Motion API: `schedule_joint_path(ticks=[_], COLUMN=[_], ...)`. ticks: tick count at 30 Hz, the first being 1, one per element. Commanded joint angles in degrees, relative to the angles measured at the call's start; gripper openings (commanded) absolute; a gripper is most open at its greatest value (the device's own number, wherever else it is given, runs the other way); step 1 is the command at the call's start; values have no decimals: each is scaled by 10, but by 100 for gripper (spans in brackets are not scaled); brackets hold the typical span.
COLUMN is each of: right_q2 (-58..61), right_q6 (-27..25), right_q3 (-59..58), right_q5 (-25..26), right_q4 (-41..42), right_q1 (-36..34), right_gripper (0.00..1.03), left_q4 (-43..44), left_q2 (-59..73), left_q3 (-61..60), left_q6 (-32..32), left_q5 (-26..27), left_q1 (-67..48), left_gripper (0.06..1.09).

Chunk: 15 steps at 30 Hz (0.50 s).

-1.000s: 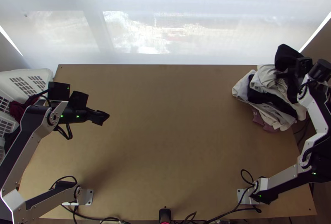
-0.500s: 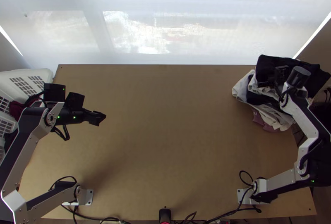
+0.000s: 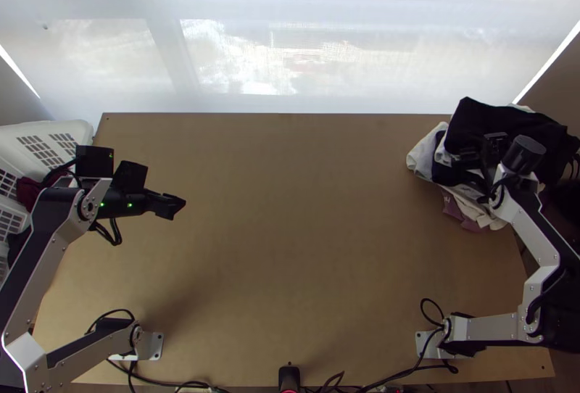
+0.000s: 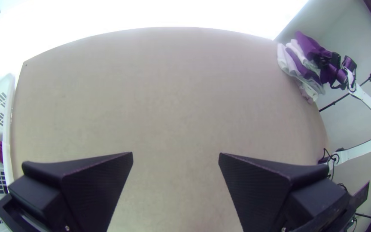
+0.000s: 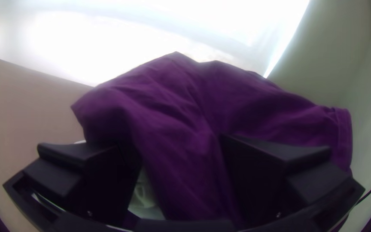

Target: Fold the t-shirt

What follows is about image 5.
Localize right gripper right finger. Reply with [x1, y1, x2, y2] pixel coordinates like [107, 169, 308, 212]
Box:
[219, 134, 351, 227]

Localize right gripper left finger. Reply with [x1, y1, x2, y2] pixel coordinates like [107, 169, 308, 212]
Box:
[22, 142, 143, 226]

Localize dark t-shirt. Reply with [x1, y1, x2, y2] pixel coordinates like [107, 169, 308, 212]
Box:
[70, 51, 354, 230]

